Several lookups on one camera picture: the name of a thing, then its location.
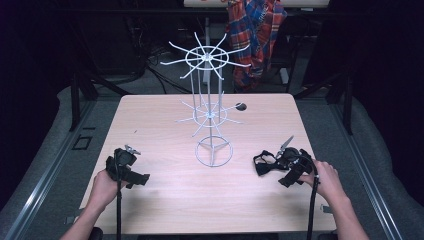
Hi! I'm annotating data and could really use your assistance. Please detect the black square floor plate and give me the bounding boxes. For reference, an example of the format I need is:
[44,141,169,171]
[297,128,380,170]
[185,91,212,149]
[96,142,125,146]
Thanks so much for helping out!
[71,134,94,151]

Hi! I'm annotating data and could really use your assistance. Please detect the person's left hand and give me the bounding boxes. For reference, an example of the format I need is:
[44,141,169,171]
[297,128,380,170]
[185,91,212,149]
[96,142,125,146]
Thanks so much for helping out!
[87,168,130,214]

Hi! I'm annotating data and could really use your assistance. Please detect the person's right hand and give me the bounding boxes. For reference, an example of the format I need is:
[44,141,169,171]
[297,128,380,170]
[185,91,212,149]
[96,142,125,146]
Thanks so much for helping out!
[297,159,350,208]

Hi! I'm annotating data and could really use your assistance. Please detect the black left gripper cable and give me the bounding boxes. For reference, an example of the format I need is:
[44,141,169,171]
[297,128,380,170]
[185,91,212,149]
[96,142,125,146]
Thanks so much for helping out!
[114,150,124,240]

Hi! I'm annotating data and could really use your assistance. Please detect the grey metal floor rail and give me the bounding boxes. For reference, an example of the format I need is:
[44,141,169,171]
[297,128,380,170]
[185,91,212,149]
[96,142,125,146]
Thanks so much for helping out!
[2,99,98,240]
[328,103,405,240]

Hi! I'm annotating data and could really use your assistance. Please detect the black floor cables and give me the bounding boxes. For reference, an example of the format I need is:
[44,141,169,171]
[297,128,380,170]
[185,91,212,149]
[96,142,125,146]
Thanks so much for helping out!
[145,46,193,96]

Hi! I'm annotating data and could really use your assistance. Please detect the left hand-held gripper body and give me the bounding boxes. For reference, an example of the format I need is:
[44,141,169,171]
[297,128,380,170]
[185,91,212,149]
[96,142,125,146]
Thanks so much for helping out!
[105,147,151,190]

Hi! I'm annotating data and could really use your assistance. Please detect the white table leg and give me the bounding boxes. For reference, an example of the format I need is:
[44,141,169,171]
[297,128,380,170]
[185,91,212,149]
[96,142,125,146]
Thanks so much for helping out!
[201,16,212,86]

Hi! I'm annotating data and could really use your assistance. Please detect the white wire display rack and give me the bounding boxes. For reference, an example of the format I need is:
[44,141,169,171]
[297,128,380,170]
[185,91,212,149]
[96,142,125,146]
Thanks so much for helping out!
[159,31,252,168]

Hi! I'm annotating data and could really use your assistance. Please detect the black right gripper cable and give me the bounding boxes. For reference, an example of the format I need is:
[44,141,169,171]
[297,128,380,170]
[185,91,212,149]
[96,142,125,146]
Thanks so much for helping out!
[299,149,322,240]

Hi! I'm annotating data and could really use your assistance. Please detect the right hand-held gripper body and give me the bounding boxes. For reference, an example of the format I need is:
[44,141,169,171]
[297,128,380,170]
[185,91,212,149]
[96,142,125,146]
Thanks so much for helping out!
[277,146,316,189]

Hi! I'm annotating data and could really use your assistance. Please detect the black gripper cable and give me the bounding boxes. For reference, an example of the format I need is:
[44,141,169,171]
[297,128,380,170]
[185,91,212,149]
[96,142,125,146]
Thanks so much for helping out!
[299,149,322,240]
[114,150,124,240]

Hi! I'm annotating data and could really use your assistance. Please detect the black metal stand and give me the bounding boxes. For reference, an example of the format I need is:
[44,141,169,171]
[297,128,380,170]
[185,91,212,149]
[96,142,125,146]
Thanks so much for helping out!
[293,71,355,136]
[68,65,132,132]

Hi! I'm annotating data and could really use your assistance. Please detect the red blue plaid cloth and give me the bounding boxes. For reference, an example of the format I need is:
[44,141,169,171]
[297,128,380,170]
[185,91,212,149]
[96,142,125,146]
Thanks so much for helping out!
[225,0,288,94]

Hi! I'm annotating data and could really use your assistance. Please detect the black bow tie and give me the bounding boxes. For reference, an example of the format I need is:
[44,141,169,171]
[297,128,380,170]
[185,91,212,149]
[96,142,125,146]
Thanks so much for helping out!
[252,149,288,177]

